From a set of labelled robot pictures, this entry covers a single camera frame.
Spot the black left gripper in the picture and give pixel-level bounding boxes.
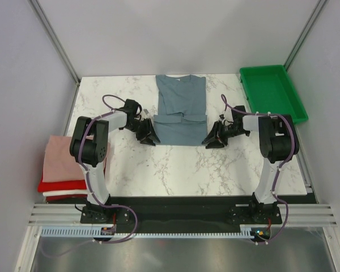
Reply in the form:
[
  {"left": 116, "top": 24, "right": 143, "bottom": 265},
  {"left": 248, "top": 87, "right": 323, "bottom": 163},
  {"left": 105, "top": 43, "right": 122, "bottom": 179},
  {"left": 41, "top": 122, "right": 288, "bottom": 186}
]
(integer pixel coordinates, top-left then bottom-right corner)
[{"left": 125, "top": 118, "right": 160, "bottom": 147}]

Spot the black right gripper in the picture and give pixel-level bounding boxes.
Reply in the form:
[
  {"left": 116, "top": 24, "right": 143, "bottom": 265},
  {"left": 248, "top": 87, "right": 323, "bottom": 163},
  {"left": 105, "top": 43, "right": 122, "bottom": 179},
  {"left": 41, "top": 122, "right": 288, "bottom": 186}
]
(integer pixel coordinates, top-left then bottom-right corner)
[{"left": 202, "top": 121, "right": 249, "bottom": 150}]

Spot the blue grey t shirt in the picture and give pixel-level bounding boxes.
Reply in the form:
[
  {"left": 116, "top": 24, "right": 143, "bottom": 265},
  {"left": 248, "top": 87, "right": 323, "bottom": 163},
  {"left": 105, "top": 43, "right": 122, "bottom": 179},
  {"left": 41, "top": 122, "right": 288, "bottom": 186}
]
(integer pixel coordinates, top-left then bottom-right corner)
[{"left": 154, "top": 75, "right": 207, "bottom": 146}]

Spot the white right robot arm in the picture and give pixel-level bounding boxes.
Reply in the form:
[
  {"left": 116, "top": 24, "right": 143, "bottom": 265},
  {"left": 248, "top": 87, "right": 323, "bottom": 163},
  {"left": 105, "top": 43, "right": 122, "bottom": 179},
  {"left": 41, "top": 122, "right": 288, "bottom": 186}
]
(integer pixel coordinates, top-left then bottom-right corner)
[{"left": 202, "top": 105, "right": 299, "bottom": 223}]

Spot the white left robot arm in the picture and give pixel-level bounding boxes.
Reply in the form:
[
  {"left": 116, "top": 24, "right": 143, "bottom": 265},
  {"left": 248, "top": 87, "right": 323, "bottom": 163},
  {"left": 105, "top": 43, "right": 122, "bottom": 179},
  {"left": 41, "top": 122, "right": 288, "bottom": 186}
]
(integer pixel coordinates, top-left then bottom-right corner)
[{"left": 69, "top": 99, "right": 160, "bottom": 223}]

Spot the green plastic tray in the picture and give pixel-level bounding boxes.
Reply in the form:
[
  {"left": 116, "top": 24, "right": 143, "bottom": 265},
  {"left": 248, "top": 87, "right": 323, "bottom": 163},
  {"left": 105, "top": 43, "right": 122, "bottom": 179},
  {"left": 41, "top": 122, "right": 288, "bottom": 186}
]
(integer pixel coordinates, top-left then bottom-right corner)
[{"left": 239, "top": 65, "right": 309, "bottom": 124}]

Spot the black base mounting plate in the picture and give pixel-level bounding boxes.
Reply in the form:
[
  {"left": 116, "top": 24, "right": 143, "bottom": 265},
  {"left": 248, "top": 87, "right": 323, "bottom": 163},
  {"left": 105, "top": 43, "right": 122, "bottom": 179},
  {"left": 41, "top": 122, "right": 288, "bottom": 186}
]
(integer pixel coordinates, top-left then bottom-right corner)
[{"left": 80, "top": 196, "right": 282, "bottom": 233}]

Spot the white folded t shirt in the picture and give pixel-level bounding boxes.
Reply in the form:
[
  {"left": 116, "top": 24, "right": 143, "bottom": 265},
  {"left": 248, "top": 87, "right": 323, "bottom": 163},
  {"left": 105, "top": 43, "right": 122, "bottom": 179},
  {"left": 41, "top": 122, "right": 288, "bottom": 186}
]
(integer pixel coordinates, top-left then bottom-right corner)
[{"left": 42, "top": 189, "right": 87, "bottom": 197}]

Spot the dark red folded t shirt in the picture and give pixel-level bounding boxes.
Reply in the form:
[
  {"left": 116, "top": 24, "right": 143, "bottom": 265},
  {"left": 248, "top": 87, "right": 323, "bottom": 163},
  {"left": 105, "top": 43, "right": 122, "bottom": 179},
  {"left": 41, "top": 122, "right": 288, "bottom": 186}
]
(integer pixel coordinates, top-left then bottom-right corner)
[{"left": 46, "top": 194, "right": 87, "bottom": 202}]

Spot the pink folded t shirt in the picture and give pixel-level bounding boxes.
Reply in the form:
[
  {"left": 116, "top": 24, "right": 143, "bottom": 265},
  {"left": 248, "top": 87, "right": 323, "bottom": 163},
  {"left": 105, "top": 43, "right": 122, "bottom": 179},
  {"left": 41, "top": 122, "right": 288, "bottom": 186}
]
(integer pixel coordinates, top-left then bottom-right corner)
[{"left": 42, "top": 135, "right": 84, "bottom": 183}]

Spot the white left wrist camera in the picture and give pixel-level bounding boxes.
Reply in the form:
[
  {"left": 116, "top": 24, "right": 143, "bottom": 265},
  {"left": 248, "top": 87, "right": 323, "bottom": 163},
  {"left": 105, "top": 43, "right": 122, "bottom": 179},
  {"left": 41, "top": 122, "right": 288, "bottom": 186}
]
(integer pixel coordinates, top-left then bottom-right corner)
[{"left": 141, "top": 108, "right": 150, "bottom": 119}]

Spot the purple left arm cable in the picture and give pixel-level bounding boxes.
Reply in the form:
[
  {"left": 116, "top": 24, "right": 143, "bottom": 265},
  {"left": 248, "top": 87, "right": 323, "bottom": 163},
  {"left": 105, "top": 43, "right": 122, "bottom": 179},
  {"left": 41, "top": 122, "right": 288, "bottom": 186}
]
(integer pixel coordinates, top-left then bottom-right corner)
[{"left": 101, "top": 94, "right": 128, "bottom": 113}]

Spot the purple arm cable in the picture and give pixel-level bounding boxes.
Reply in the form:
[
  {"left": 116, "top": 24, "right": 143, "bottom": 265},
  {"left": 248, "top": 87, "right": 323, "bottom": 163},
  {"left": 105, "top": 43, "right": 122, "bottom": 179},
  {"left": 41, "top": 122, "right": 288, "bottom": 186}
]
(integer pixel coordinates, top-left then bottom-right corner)
[
  {"left": 101, "top": 94, "right": 128, "bottom": 113},
  {"left": 220, "top": 94, "right": 297, "bottom": 182}
]

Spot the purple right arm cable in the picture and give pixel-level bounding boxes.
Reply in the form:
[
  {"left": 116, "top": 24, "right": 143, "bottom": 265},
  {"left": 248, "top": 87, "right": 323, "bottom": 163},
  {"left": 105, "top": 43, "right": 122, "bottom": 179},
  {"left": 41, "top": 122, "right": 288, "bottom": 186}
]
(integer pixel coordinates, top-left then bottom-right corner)
[{"left": 220, "top": 94, "right": 297, "bottom": 182}]

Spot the light blue cable duct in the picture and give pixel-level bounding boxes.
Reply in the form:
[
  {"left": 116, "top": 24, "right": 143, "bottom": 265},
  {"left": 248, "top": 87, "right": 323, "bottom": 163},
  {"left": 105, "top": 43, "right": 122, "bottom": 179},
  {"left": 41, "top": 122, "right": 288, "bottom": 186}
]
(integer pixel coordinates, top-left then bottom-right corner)
[{"left": 41, "top": 224, "right": 273, "bottom": 238}]

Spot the aluminium frame rail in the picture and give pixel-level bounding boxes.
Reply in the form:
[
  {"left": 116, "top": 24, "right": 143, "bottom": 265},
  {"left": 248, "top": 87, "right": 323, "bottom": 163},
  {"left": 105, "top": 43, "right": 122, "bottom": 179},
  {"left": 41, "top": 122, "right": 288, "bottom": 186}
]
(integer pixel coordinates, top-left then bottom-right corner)
[{"left": 27, "top": 202, "right": 86, "bottom": 227}]

